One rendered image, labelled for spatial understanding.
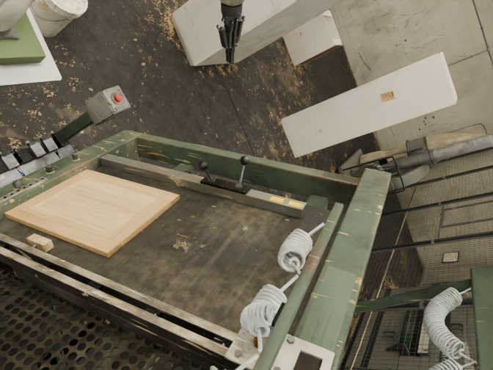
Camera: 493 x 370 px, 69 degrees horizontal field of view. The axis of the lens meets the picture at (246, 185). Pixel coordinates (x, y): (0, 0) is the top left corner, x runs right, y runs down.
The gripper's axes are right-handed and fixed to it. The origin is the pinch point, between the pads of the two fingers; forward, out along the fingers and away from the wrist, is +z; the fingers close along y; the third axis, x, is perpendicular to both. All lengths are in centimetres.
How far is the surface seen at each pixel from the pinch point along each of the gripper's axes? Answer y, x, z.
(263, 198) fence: 27, 45, 26
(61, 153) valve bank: 62, -45, 46
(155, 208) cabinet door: 56, 20, 29
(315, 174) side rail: 0, 50, 30
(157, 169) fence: 41, -1, 37
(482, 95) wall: -695, 58, 361
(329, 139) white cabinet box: -244, -47, 252
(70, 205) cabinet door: 76, -5, 32
